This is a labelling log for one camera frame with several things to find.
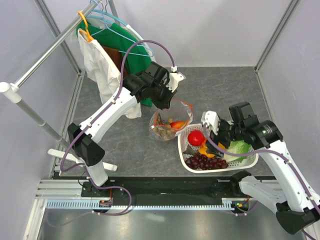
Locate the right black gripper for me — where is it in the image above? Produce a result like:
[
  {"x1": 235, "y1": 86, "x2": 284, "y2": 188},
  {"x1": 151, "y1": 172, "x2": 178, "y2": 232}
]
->
[{"x1": 205, "y1": 117, "x2": 245, "y2": 158}]

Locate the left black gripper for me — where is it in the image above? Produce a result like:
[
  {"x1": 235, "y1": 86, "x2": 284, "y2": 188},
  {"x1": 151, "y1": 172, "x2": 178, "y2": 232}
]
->
[{"x1": 149, "y1": 81, "x2": 177, "y2": 111}]

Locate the clear zip top bag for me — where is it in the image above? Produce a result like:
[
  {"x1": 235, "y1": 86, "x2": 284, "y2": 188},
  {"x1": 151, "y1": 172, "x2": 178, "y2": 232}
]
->
[{"x1": 149, "y1": 98, "x2": 194, "y2": 142}]

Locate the red yellow mango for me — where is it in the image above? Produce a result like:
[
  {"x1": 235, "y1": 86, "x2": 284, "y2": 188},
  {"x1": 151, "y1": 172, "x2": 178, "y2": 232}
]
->
[{"x1": 169, "y1": 120, "x2": 186, "y2": 130}]

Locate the brown longan cluster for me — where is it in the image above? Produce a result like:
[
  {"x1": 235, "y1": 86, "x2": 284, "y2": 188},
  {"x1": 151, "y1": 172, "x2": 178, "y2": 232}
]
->
[{"x1": 150, "y1": 113, "x2": 176, "y2": 141}]

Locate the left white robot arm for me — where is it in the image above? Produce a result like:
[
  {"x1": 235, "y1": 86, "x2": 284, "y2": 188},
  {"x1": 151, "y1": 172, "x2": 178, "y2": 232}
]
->
[{"x1": 67, "y1": 62, "x2": 185, "y2": 197}]

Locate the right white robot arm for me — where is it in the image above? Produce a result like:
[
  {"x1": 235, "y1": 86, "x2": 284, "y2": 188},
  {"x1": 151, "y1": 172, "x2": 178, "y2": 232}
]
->
[{"x1": 201, "y1": 101, "x2": 320, "y2": 235}]

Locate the yellow ginger root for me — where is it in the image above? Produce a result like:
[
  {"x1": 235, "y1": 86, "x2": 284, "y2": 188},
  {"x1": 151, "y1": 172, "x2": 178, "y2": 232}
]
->
[{"x1": 198, "y1": 139, "x2": 216, "y2": 158}]

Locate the red apple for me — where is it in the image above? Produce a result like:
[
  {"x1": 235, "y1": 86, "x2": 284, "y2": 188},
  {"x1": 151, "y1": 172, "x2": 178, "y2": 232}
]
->
[{"x1": 187, "y1": 130, "x2": 205, "y2": 147}]

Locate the purple grape bunch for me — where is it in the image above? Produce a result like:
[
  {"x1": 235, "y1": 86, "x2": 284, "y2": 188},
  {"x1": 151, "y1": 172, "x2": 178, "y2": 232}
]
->
[{"x1": 184, "y1": 153, "x2": 229, "y2": 171}]

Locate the green lettuce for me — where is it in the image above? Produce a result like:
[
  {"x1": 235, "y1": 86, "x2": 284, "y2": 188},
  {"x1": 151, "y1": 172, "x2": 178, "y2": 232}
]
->
[{"x1": 222, "y1": 140, "x2": 251, "y2": 163}]

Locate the white plastic basket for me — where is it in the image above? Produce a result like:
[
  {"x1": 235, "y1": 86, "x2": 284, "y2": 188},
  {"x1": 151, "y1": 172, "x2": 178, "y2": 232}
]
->
[{"x1": 177, "y1": 124, "x2": 259, "y2": 174}]

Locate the brown garment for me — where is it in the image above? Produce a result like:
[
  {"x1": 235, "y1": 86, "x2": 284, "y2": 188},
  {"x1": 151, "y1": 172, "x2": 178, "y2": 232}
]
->
[{"x1": 102, "y1": 46, "x2": 123, "y2": 72}]

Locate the white shirt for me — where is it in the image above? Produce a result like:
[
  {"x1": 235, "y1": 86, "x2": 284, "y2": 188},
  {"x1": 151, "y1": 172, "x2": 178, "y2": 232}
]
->
[{"x1": 76, "y1": 28, "x2": 143, "y2": 119}]

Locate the green shirt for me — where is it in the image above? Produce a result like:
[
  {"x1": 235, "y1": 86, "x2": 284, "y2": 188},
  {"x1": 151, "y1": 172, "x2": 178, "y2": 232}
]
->
[{"x1": 76, "y1": 20, "x2": 156, "y2": 108}]

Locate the orange hanger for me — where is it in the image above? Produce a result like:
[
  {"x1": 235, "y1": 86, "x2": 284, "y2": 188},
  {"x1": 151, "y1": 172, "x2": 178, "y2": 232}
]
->
[{"x1": 78, "y1": 11, "x2": 94, "y2": 43}]

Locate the metal clothes rack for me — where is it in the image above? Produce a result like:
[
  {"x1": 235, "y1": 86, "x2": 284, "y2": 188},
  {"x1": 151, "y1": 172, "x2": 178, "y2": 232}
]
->
[{"x1": 0, "y1": 0, "x2": 118, "y2": 173}]

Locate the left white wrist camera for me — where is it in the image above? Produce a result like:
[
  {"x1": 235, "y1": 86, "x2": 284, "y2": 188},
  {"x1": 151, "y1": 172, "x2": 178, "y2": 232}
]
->
[{"x1": 166, "y1": 66, "x2": 186, "y2": 92}]

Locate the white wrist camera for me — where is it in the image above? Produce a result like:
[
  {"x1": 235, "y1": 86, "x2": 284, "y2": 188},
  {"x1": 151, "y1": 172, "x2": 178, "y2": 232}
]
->
[
  {"x1": 201, "y1": 111, "x2": 220, "y2": 136},
  {"x1": 166, "y1": 66, "x2": 186, "y2": 92}
]

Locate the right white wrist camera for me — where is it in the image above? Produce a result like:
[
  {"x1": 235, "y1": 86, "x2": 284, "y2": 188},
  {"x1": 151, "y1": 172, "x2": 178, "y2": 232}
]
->
[{"x1": 201, "y1": 111, "x2": 220, "y2": 136}]

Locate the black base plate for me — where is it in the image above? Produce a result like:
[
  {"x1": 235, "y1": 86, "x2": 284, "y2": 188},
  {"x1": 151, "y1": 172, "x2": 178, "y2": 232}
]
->
[{"x1": 81, "y1": 176, "x2": 247, "y2": 205}]

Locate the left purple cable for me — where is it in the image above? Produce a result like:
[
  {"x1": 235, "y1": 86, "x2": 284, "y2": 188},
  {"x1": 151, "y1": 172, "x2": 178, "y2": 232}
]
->
[{"x1": 44, "y1": 39, "x2": 176, "y2": 228}]

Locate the blue wire hanger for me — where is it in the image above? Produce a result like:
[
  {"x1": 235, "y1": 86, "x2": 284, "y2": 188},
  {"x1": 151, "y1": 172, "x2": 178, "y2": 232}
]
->
[{"x1": 87, "y1": 0, "x2": 143, "y2": 53}]

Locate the grey cable duct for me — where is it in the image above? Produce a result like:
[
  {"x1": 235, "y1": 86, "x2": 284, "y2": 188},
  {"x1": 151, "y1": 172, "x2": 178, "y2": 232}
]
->
[{"x1": 46, "y1": 199, "x2": 235, "y2": 211}]

